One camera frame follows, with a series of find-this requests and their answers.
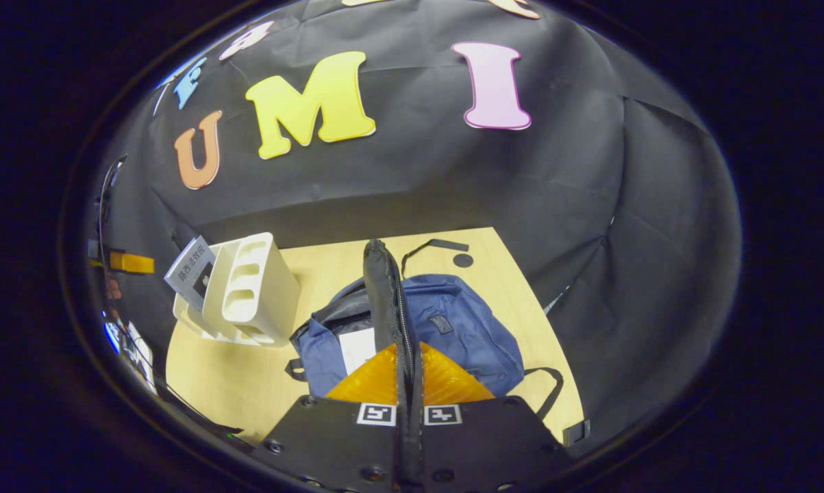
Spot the blue fabric schoolbag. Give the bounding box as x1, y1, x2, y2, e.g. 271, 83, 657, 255
285, 238, 564, 422

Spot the white paperback book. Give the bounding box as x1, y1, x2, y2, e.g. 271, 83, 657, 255
164, 236, 218, 313
338, 329, 379, 376

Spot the computer monitor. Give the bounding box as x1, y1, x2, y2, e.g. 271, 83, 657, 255
102, 316, 158, 396

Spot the white plastic bookshelf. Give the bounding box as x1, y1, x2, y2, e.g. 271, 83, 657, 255
173, 232, 302, 347

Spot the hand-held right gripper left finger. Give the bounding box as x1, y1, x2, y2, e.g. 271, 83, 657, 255
251, 342, 410, 493

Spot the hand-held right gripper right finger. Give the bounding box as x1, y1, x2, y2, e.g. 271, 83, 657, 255
412, 342, 577, 493

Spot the black table edge clip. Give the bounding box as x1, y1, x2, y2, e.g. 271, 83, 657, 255
562, 419, 591, 448

